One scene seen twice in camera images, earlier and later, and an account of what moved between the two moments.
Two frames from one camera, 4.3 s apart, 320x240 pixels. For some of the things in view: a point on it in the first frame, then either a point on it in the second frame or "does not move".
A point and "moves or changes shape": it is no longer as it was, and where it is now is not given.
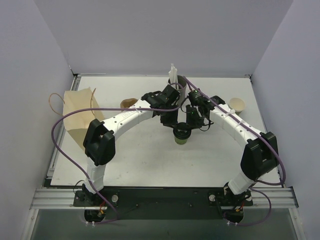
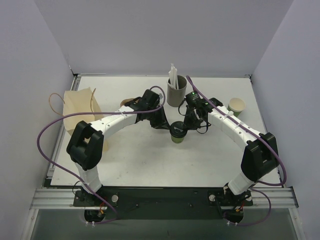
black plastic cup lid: x=182 y=131 moves or changes shape
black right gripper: x=192 y=120 does not move
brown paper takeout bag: x=76 y=122 does not move
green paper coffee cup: x=180 y=141 moves or changes shape
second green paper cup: x=237 y=104 does not move
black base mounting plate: x=164 y=203 does not move
